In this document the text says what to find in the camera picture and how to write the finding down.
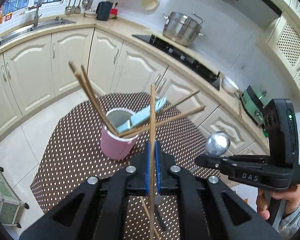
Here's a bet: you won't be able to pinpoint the stainless steel steamer pot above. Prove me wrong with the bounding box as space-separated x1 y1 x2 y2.
162 11 206 47

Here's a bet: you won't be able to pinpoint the black electric kettle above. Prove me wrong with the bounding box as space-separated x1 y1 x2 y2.
96 1 113 21

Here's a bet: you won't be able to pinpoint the light blue handled utensil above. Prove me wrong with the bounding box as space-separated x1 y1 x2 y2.
117 97 167 133

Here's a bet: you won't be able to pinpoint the green kitchen appliance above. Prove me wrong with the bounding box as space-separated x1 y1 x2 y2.
239 85 270 138

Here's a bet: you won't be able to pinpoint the cream lower kitchen cabinets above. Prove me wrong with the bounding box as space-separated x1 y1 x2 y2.
0 25 269 153

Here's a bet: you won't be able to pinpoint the black induction hob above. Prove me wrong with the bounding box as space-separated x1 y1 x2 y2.
132 34 220 90

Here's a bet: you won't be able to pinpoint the person's right hand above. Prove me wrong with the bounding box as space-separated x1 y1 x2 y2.
256 185 300 220

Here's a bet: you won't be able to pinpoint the chrome faucet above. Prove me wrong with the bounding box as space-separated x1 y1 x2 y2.
26 0 42 27

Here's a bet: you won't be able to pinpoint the pink utensil cup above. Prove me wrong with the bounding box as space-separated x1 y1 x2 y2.
100 108 138 160

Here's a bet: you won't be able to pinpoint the round bamboo mat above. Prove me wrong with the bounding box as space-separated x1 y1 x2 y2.
141 0 159 10

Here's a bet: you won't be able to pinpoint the wooden chopstick short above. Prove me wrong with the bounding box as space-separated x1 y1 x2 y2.
81 65 119 135

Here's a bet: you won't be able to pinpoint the white bowl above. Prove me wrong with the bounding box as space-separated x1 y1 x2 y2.
221 76 239 94

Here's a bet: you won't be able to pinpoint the red item behind kettle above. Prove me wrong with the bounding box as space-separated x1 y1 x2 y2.
110 8 118 16

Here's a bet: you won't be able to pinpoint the cream upper cabinets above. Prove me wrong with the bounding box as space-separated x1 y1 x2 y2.
267 0 300 99

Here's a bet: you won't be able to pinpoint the green glass trolley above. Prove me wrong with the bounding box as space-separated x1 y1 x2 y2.
0 166 30 229

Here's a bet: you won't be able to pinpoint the brown polka dot tablecloth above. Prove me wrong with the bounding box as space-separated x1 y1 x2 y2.
29 92 223 240

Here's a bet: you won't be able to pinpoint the stainless steel sink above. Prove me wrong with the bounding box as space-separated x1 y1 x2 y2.
0 17 76 46

